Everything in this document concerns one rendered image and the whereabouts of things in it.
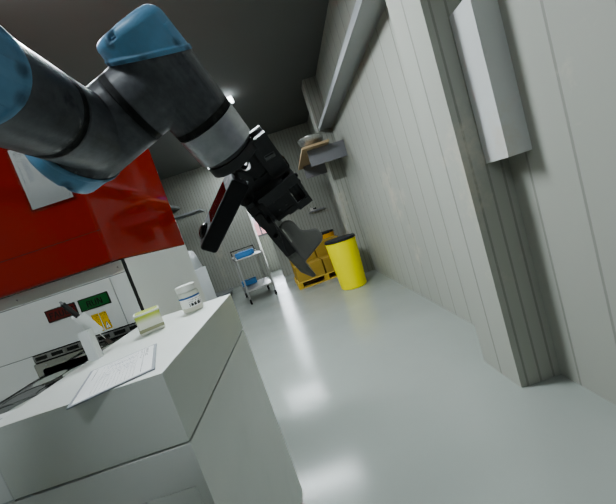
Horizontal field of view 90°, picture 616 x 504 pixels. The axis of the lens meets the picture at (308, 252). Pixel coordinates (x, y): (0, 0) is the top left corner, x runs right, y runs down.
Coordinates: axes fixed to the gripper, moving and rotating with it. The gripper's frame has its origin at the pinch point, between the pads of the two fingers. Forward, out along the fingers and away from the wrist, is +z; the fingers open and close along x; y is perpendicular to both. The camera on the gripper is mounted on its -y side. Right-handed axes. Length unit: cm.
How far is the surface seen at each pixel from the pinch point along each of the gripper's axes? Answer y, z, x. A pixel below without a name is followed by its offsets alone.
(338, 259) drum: 4, 268, 259
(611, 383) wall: 66, 144, -17
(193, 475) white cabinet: -42.2, 20.3, -11.5
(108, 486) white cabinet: -56, 13, -7
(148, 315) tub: -52, 16, 37
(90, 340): -62, 7, 30
